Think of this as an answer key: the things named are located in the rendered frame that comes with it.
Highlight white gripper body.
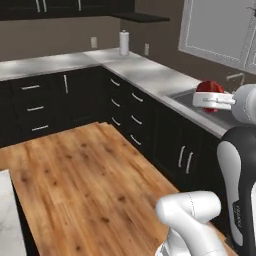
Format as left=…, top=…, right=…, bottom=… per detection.
left=192, top=91, right=236, bottom=111

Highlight red round object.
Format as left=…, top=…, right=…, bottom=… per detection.
left=195, top=79, right=225, bottom=114

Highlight steel sink basin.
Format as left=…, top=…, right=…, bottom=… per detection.
left=167, top=87, right=242, bottom=130

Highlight grey tap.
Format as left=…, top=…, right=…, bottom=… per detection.
left=226, top=72, right=247, bottom=88

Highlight black cupboard door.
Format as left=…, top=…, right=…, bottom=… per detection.
left=154, top=105, right=187, bottom=179
left=184, top=124, right=219, bottom=194
left=55, top=67, right=103, bottom=130

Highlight black drawer front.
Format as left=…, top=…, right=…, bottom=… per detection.
left=105, top=70, right=127, bottom=97
left=106, top=111, right=128, bottom=135
left=12, top=76, right=57, bottom=98
left=126, top=82, right=155, bottom=110
left=16, top=115, right=59, bottom=138
left=126, top=128, right=155, bottom=157
left=106, top=93, right=128, bottom=117
left=126, top=105, right=155, bottom=133
left=14, top=95, right=58, bottom=118

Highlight white framed window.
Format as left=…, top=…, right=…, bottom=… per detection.
left=177, top=0, right=256, bottom=76

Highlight white paper towel roll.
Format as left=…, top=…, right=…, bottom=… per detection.
left=118, top=29, right=131, bottom=57

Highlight dark upper cupboards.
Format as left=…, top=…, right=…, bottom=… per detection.
left=0, top=0, right=136, bottom=22

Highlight marble topped kitchen island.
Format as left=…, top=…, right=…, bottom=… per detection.
left=0, top=168, right=42, bottom=256

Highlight silver cupboard door handle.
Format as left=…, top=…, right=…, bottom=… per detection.
left=62, top=73, right=70, bottom=95
left=185, top=151, right=195, bottom=175
left=177, top=145, right=187, bottom=169

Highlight dark wall shelf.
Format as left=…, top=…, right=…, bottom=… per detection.
left=110, top=11, right=171, bottom=24

